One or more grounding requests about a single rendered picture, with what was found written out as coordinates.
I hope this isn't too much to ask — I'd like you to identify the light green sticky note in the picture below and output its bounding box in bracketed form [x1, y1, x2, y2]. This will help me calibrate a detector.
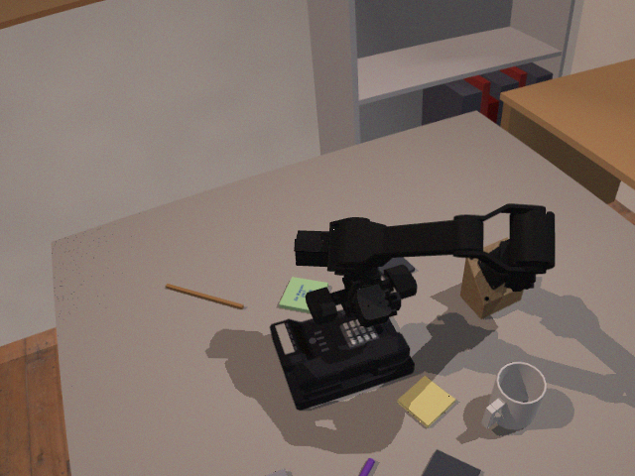
[279, 277, 328, 313]

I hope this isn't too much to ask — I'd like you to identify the black desk phone casing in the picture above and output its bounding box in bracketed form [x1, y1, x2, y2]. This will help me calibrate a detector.
[270, 309, 415, 411]

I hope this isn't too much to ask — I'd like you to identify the grey mug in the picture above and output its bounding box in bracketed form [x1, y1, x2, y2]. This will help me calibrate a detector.
[482, 362, 547, 430]

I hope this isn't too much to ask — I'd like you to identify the yellow sticky note pad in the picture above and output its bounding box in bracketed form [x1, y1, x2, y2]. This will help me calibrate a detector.
[397, 376, 455, 427]

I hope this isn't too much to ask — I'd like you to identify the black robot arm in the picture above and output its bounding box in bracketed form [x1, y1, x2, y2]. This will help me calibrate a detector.
[294, 203, 555, 327]

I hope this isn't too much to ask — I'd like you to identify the grey phone keypad with white keys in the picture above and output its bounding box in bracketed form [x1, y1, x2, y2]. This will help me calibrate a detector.
[339, 319, 380, 349]

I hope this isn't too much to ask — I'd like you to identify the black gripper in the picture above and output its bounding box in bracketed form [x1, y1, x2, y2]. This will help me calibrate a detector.
[306, 265, 417, 325]

